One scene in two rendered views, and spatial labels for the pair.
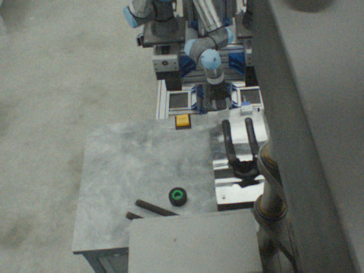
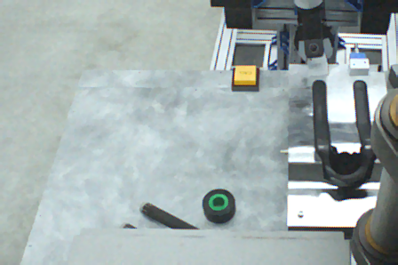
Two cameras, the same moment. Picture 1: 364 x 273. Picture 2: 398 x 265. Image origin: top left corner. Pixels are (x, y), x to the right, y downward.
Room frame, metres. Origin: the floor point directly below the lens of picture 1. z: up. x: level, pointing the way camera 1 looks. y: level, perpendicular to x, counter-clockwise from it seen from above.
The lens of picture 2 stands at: (0.16, -0.05, 2.02)
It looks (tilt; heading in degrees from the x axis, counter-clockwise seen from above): 51 degrees down; 1
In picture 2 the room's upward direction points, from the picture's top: 3 degrees counter-clockwise
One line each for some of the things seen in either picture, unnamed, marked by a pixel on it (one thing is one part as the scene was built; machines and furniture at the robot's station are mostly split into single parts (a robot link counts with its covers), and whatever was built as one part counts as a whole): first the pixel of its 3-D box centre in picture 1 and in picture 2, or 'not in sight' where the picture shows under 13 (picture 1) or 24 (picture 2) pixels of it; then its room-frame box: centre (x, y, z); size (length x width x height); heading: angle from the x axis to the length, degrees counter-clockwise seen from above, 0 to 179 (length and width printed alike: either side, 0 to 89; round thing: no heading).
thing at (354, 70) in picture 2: (245, 104); (357, 59); (1.36, -0.33, 0.89); 0.13 x 0.05 x 0.05; 176
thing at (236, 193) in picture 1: (240, 153); (339, 139); (1.09, -0.25, 0.87); 0.50 x 0.26 x 0.14; 176
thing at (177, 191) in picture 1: (177, 196); (218, 205); (0.94, 0.06, 0.82); 0.08 x 0.08 x 0.04
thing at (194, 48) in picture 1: (200, 50); not in sight; (1.40, -0.13, 1.24); 0.11 x 0.11 x 0.08; 30
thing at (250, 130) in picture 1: (242, 143); (345, 122); (1.11, -0.26, 0.92); 0.35 x 0.16 x 0.09; 176
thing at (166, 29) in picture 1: (164, 21); not in sight; (1.87, 0.01, 1.09); 0.15 x 0.15 x 0.10
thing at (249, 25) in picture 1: (257, 14); not in sight; (1.81, -0.48, 1.09); 0.15 x 0.15 x 0.10
